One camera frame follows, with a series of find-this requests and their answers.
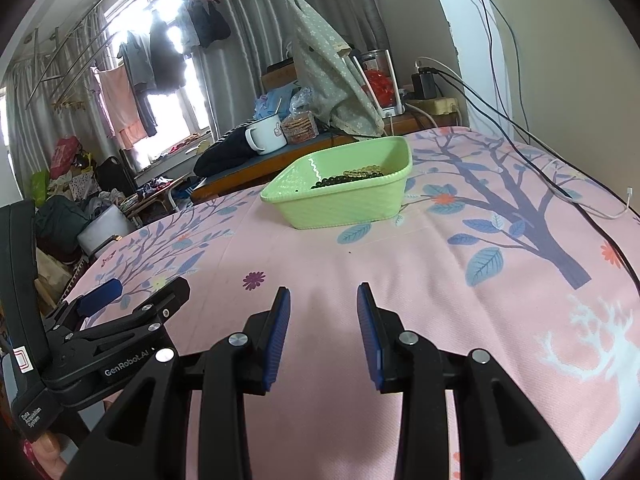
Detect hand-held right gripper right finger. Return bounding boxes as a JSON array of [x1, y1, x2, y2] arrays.
[[356, 282, 586, 480]]

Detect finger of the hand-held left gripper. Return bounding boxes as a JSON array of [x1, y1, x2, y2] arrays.
[[44, 278, 124, 334], [65, 276, 191, 348]]

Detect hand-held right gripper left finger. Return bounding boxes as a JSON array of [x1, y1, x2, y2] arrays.
[[62, 286, 292, 480]]

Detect green plastic basket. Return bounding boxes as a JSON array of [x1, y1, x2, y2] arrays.
[[260, 136, 414, 231]]

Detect dark bead bracelet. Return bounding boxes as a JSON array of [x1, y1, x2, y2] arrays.
[[310, 172, 386, 191]]

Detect yellow bead bracelet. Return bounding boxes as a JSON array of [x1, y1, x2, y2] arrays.
[[342, 163, 387, 179]]

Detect person's left hand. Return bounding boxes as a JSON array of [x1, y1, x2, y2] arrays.
[[22, 432, 68, 480]]

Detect white storage box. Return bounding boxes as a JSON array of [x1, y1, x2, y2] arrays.
[[77, 205, 134, 257]]

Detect dark green cloth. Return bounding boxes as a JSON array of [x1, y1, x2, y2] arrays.
[[35, 195, 92, 262]]

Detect pink printed bedsheet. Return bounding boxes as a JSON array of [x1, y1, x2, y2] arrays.
[[62, 126, 640, 480]]

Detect small wooden table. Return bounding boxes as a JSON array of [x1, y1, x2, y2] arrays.
[[127, 175, 189, 227]]

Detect black chair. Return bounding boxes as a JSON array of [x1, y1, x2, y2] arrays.
[[95, 156, 139, 197]]

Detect green bag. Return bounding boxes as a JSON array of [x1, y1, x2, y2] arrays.
[[31, 169, 52, 209]]

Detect red bag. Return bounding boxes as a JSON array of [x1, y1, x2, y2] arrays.
[[50, 136, 82, 182]]

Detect wooden desk with blue top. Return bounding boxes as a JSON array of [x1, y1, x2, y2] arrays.
[[190, 112, 443, 206]]

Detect dark navy garment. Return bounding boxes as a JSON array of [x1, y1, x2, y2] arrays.
[[194, 127, 261, 178]]

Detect pink hanging garment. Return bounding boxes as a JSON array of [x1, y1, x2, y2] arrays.
[[91, 65, 151, 151]]

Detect white enamel mug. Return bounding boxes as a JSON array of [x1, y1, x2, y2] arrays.
[[244, 113, 289, 156]]

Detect clear biscuit packet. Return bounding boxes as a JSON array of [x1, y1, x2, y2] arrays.
[[280, 87, 321, 145]]

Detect light blue garment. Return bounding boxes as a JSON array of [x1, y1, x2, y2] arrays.
[[252, 85, 301, 121]]

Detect beige power strip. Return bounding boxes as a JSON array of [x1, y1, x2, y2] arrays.
[[402, 97, 462, 117]]

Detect dark hanging garments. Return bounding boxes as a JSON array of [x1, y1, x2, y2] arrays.
[[117, 24, 187, 97]]

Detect metal drying rack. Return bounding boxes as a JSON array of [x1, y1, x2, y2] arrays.
[[25, 0, 241, 107]]

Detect blender jar with red contents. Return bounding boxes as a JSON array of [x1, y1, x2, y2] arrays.
[[352, 50, 407, 117]]

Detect black charger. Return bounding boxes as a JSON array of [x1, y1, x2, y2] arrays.
[[411, 72, 442, 101]]

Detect cardboard box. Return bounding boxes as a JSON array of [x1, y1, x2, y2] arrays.
[[261, 61, 302, 93]]

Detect grey floral cloth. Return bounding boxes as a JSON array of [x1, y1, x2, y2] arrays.
[[286, 0, 386, 138]]

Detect black hanging garment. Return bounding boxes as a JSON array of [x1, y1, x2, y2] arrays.
[[187, 2, 232, 51]]

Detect grey curtain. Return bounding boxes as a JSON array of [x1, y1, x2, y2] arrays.
[[170, 0, 391, 136]]

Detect black cable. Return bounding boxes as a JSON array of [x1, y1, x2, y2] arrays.
[[430, 67, 640, 283]]

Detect white cable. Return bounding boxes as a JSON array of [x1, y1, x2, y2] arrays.
[[405, 102, 635, 221]]

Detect thin wall wires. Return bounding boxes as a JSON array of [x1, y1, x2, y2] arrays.
[[452, 0, 532, 142]]

